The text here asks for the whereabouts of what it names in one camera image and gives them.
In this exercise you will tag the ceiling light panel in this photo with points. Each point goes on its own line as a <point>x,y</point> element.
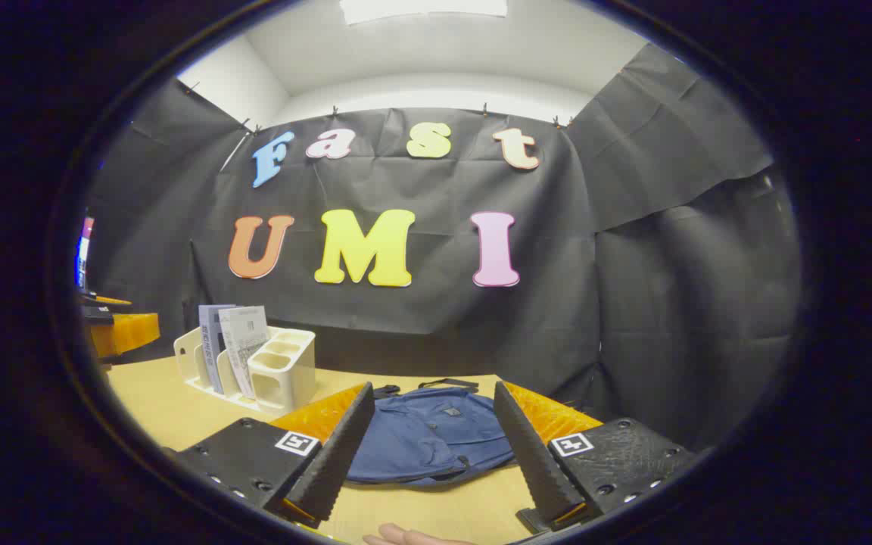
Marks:
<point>421,7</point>

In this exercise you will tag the blue schoolbag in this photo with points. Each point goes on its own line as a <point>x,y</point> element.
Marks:
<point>428,431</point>

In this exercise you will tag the computer monitor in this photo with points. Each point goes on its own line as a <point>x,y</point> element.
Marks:
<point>85,250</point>

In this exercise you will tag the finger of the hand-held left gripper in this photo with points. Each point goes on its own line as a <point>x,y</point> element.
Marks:
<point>129,333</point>
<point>107,295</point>

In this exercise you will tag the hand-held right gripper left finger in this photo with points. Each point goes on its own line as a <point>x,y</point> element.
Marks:
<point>334,462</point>

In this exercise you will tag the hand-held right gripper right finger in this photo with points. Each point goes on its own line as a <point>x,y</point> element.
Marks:
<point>534,462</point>

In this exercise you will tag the white spine book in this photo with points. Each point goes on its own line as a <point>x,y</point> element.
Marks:
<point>243,341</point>

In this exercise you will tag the cream plastic bookshelf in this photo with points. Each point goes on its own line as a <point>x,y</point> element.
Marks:
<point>284,382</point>

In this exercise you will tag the blue spine book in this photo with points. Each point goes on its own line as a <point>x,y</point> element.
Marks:
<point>210,348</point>

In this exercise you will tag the black backdrop cloth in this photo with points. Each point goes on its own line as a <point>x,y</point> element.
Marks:
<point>633,303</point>

